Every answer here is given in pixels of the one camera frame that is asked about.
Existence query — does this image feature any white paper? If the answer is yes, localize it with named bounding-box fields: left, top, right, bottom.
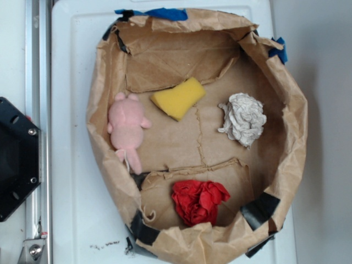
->
left=218, top=93, right=267, bottom=149

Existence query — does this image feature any crumpled red paper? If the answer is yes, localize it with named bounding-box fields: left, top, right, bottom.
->
left=172, top=180, right=230, bottom=227

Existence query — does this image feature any brown paper bag tray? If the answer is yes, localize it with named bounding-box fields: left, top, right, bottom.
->
left=86, top=9, right=307, bottom=263

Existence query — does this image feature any yellow sponge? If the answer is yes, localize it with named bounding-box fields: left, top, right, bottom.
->
left=150, top=78, right=206, bottom=121

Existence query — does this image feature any pink plush pig toy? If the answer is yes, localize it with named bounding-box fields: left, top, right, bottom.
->
left=107, top=92, right=152, bottom=175

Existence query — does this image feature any black tape patch bottom left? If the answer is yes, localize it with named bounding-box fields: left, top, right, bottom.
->
left=130, top=210, right=160, bottom=246

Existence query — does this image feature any black tape patch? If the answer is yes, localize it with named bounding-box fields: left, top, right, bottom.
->
left=130, top=210, right=160, bottom=246
left=240, top=192, right=281, bottom=231

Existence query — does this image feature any black tape patch right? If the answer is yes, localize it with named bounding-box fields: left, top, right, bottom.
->
left=240, top=192, right=281, bottom=231

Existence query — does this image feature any blue tape strip top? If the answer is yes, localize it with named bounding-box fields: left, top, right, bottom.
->
left=114, top=8, right=188, bottom=21

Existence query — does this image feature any blue tape strip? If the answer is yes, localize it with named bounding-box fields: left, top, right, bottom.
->
left=268, top=37, right=288, bottom=65
left=114, top=8, right=188, bottom=21

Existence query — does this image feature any blue tape strip right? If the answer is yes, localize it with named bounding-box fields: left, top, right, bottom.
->
left=268, top=37, right=288, bottom=65

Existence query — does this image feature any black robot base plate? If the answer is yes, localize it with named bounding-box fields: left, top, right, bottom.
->
left=0, top=97, right=40, bottom=222

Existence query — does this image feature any aluminium extrusion rail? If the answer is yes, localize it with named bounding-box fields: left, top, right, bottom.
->
left=25, top=1, right=54, bottom=263

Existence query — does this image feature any metal corner bracket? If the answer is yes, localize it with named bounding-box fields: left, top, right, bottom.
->
left=17, top=239, right=47, bottom=264

